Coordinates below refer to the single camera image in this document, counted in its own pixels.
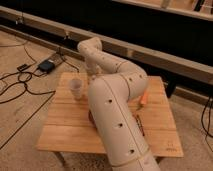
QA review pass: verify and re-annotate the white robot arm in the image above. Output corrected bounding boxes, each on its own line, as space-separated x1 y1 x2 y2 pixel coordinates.
78 37 161 171

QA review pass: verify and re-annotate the translucent plastic cup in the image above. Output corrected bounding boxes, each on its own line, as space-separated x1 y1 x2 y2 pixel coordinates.
69 78 83 100

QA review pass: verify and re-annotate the purple bowl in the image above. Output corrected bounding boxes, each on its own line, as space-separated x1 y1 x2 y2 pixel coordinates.
88 110 97 129

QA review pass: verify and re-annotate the orange marker pen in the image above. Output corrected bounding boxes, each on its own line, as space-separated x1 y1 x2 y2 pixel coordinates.
138 91 148 109

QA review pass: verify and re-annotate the black power adapter box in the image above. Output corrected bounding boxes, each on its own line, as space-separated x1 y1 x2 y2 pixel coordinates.
38 60 55 73

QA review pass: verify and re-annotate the wooden table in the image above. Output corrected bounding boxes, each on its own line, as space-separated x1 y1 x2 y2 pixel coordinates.
37 72 183 157

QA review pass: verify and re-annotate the small black plug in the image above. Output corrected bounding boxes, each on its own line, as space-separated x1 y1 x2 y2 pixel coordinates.
17 64 29 72

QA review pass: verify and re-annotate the metal table leg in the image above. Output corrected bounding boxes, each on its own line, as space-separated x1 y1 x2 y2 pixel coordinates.
53 152 67 166

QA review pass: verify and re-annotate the black floor cable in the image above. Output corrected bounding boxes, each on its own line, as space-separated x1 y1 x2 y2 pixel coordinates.
0 39 57 105

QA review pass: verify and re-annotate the black cable at right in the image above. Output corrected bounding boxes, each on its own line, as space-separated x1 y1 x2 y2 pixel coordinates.
200 96 213 139

